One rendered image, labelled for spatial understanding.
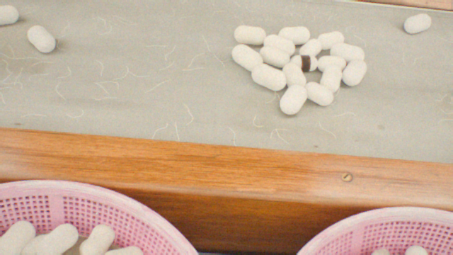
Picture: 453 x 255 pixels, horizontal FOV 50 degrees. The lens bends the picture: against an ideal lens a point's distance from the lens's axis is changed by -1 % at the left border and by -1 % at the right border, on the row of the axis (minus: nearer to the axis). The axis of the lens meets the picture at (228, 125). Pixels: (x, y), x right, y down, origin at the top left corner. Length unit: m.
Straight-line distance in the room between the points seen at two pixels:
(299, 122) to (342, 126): 0.04
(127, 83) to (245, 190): 0.19
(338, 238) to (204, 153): 0.13
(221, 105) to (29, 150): 0.19
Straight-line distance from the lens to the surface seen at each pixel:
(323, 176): 0.42
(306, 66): 0.54
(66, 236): 0.40
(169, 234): 0.36
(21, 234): 0.41
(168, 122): 0.47
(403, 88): 0.58
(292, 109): 0.48
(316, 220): 0.42
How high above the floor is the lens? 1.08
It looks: 45 degrees down
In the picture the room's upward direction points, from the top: 8 degrees clockwise
